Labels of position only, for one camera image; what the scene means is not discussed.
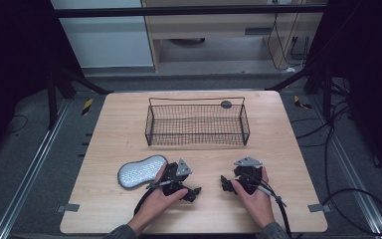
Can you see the grey oval sponge pad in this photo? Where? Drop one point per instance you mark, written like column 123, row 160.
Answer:
column 141, row 172

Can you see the black curtain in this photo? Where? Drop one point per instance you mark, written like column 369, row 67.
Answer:
column 368, row 66
column 13, row 66

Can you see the black horizontal frame bar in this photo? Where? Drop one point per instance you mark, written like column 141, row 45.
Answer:
column 179, row 11

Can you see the aluminium floor rail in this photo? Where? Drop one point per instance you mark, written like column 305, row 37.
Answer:
column 351, row 172
column 30, row 172

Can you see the black metal stand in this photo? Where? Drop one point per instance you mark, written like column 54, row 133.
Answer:
column 326, row 96
column 51, row 99

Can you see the black yellow striped tape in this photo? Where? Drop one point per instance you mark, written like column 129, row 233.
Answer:
column 87, row 107
column 301, row 103

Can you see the white cabinet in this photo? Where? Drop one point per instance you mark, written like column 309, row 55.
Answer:
column 106, row 40

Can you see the person's left hand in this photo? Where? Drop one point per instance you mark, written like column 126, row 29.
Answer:
column 154, row 205

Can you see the grey table bracket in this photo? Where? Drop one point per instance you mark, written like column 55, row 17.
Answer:
column 319, row 208
column 68, row 207

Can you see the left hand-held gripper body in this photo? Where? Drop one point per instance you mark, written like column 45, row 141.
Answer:
column 175, row 174

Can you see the black round table grommet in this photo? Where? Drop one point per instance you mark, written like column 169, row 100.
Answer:
column 226, row 104

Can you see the person's right hand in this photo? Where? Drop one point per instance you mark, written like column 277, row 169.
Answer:
column 258, row 205

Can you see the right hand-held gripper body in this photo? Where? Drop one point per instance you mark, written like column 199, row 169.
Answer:
column 249, row 172

